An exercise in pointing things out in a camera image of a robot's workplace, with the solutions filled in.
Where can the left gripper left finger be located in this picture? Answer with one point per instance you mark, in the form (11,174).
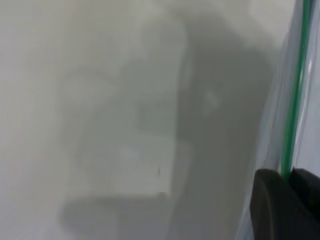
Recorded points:
(272,207)

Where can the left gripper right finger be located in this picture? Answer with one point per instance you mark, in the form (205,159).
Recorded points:
(310,192)

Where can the clear plastic zip bag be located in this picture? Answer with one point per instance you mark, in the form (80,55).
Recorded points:
(292,125)

